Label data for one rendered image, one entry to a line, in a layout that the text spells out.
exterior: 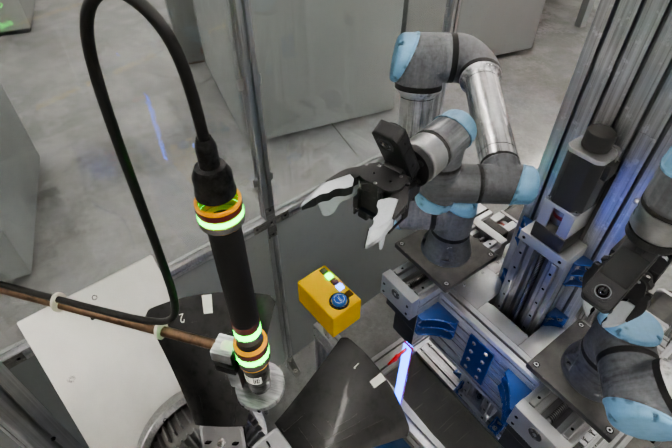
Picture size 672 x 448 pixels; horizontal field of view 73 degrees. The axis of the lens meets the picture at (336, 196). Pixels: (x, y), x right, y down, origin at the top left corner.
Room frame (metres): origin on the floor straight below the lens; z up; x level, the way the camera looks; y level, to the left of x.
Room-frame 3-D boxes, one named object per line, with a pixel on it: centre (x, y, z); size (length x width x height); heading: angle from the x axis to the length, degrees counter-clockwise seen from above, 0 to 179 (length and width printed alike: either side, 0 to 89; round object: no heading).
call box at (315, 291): (0.77, 0.02, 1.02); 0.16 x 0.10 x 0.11; 40
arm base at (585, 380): (0.55, -0.63, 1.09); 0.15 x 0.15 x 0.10
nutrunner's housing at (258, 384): (0.31, 0.11, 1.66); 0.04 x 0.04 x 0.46
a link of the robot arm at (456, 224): (0.95, -0.33, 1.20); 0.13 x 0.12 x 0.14; 87
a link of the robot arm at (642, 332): (0.54, -0.63, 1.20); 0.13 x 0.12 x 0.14; 166
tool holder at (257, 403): (0.31, 0.12, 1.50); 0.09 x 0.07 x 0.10; 75
